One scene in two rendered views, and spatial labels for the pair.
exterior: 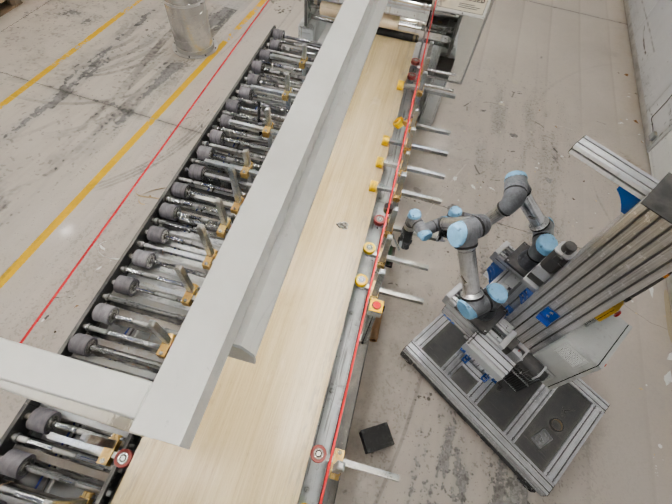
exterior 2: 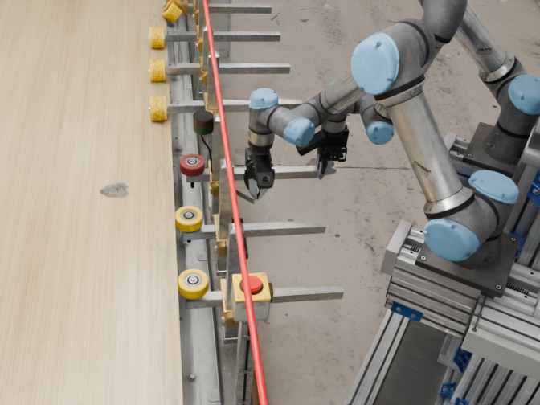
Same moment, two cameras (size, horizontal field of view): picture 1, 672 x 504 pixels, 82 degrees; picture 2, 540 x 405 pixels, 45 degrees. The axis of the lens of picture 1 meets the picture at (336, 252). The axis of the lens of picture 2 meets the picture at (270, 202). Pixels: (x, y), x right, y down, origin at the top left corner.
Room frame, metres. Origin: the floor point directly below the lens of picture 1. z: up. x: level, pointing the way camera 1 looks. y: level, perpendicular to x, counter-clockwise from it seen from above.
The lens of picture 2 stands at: (0.03, 0.02, 2.21)
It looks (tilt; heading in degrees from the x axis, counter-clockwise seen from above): 42 degrees down; 341
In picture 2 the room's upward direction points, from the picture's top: 6 degrees clockwise
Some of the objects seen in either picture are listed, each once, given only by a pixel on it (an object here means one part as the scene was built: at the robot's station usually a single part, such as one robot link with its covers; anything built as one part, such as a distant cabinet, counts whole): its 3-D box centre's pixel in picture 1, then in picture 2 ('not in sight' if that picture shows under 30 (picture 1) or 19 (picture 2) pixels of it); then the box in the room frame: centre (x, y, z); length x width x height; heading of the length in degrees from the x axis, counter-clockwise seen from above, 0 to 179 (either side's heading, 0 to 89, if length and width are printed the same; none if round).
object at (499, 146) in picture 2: (533, 258); (512, 137); (1.36, -1.21, 1.09); 0.15 x 0.15 x 0.10
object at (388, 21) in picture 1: (379, 19); not in sight; (4.00, -0.12, 1.05); 1.43 x 0.12 x 0.12; 82
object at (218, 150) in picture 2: (389, 229); (218, 177); (1.60, -0.34, 0.87); 0.03 x 0.03 x 0.48; 82
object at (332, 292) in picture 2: (389, 293); (265, 296); (1.13, -0.38, 0.82); 0.43 x 0.03 x 0.04; 82
